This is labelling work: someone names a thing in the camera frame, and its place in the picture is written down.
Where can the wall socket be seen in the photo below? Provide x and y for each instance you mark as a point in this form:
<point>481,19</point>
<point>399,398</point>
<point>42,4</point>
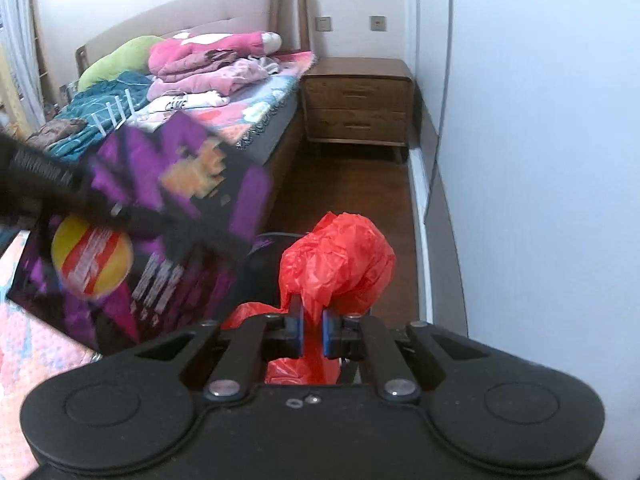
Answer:
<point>323,23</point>
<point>377,23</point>

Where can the white printed shirt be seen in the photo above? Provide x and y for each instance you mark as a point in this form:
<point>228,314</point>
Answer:
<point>185,101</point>

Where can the wooden nightstand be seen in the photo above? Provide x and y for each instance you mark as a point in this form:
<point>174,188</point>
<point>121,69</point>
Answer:
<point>359,101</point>

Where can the light pink folded garment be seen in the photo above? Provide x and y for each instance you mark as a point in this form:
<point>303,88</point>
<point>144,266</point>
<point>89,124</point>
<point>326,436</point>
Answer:
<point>225,81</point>

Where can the wooden bed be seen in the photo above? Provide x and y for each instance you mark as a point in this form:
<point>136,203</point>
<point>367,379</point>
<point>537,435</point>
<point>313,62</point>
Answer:
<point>278,145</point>

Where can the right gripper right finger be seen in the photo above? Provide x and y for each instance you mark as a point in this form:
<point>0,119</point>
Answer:
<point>366,350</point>

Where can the brown plush blanket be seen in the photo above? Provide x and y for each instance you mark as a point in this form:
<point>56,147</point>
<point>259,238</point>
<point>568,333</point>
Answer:
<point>55,130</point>

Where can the purple orange snack bag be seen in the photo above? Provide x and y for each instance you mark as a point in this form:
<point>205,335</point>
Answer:
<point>109,290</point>

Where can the pink folded blanket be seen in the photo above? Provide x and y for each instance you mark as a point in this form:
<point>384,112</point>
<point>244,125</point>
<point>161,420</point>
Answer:
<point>176,58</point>

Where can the teal quilt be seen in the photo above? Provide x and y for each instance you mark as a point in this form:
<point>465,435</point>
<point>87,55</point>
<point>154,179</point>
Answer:
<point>92,100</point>

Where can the floral bed sheet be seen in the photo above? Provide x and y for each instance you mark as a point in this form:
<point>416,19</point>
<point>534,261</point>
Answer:
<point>251,107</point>

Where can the wall socket right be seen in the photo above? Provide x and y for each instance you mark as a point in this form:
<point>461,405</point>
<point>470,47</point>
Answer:
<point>377,23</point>

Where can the wall socket left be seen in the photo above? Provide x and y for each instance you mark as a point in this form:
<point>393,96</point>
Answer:
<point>323,23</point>

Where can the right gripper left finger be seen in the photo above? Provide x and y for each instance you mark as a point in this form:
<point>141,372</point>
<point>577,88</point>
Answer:
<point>259,340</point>

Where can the white wardrobe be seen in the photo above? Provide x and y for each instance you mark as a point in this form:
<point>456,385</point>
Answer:
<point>530,134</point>

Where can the red plastic bag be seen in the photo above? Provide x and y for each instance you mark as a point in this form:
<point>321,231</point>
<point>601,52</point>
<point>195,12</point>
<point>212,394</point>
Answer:
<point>343,264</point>

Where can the white wifi router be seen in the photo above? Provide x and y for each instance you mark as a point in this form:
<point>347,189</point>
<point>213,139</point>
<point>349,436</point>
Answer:
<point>114,114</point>

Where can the white curtain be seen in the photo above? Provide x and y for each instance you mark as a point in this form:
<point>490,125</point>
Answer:
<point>18,38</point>

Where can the green pillow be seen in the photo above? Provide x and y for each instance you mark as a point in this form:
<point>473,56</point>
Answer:
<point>132,56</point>

